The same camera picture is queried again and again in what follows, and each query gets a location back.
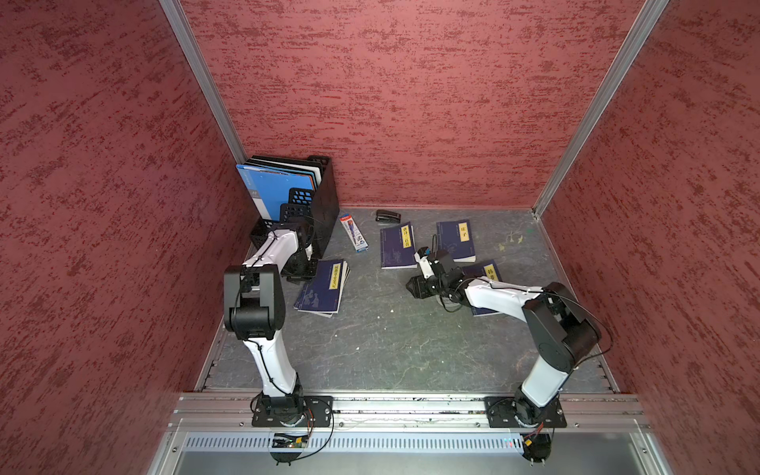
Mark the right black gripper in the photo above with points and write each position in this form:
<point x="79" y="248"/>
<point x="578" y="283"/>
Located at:
<point x="419" y="284"/>

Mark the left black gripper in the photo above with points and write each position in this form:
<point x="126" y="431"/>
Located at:
<point x="307" y="275"/>

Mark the navy book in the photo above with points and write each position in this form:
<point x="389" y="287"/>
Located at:
<point x="455" y="237"/>
<point x="487" y="269"/>
<point x="398" y="247"/>
<point x="322" y="295"/>

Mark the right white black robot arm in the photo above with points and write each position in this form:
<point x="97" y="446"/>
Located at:
<point x="562" y="330"/>

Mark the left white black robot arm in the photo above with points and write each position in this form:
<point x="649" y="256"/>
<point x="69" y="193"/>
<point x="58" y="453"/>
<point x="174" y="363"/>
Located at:
<point x="255" y="311"/>

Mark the pencil box white blue red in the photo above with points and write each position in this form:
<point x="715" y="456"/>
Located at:
<point x="352" y="230"/>

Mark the black mesh file organizer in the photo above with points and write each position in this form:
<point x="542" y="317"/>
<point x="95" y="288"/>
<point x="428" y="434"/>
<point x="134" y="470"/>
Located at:
<point x="319" y="208"/>

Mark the blue folder in organizer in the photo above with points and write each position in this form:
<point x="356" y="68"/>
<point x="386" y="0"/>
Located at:
<point x="271" y="188"/>

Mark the dark folders in organizer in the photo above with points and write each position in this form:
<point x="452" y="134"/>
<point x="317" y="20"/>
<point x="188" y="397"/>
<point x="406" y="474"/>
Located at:
<point x="295" y="166"/>

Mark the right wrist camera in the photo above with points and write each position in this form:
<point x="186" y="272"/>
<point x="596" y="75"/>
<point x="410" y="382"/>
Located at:
<point x="423" y="258"/>

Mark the aluminium mounting rail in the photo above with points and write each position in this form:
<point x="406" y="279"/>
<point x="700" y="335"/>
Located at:
<point x="366" y="411"/>

